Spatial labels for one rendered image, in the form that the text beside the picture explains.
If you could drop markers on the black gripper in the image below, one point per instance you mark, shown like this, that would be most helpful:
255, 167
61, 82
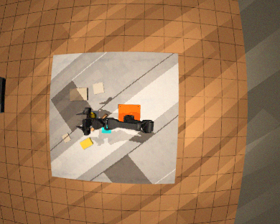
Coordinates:
86, 111

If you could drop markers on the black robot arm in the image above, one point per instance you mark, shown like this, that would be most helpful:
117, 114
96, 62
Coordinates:
128, 122

